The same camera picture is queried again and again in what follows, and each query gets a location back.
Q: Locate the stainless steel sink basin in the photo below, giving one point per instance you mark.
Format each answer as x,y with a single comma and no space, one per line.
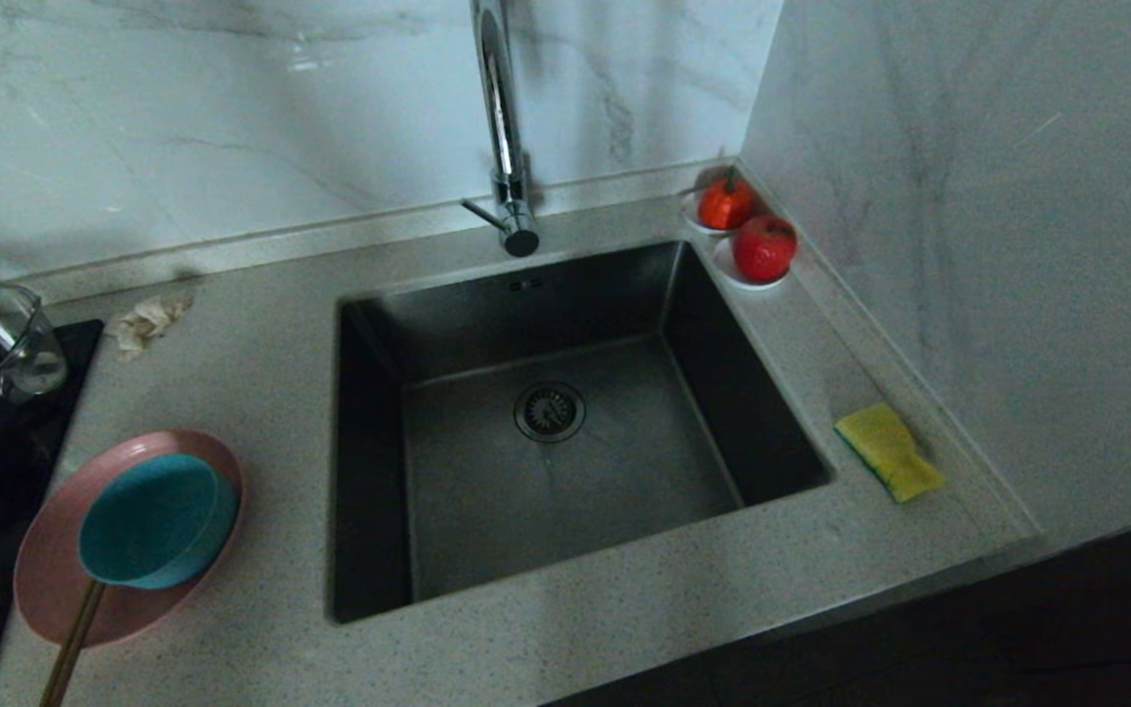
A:
487,491

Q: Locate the chrome faucet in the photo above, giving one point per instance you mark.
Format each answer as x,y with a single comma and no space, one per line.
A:
504,128

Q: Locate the yellow sponge green backing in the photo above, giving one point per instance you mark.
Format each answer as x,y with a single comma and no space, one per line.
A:
888,450

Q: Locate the round metal drain strainer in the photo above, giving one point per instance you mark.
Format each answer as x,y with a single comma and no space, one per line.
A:
550,411

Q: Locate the small white saucer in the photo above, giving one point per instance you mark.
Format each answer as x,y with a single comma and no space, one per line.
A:
726,267
690,216

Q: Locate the orange-red tomato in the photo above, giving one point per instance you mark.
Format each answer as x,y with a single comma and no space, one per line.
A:
727,202

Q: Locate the red apple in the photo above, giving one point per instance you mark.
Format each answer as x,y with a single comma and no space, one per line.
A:
765,247

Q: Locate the crumpled beige tissue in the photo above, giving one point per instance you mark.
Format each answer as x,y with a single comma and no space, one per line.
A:
141,324

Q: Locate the teal bowl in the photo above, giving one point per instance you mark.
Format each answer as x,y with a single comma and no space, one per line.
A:
151,520

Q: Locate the clear glass pot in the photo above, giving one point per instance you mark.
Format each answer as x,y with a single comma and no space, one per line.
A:
24,344

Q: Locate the pink plate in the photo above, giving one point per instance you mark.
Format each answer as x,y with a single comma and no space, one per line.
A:
45,579

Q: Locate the wooden stick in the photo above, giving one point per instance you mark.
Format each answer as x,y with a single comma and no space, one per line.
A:
71,648

